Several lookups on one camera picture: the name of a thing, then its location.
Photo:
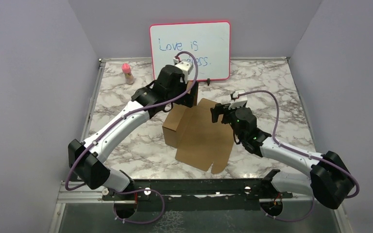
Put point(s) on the small pink capped bottle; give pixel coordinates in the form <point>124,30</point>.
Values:
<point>126,69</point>

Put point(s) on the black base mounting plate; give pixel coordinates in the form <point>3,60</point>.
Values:
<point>197,194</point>

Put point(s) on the white board with pink frame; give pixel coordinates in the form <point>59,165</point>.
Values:
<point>207,44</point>

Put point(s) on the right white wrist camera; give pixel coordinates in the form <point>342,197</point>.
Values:
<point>238,99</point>

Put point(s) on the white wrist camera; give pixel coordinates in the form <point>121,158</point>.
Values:
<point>186,67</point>
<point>238,99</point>

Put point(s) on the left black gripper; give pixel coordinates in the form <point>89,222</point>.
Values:
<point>187,100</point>

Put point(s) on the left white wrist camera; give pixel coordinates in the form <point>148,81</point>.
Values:
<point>186,67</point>

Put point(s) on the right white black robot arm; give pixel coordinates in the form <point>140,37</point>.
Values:
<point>324,176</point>

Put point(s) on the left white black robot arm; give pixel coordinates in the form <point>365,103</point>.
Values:
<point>86,159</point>

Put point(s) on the brown cardboard box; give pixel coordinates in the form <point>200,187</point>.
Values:
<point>199,143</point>

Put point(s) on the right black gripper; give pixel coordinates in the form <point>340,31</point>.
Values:
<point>220,108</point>

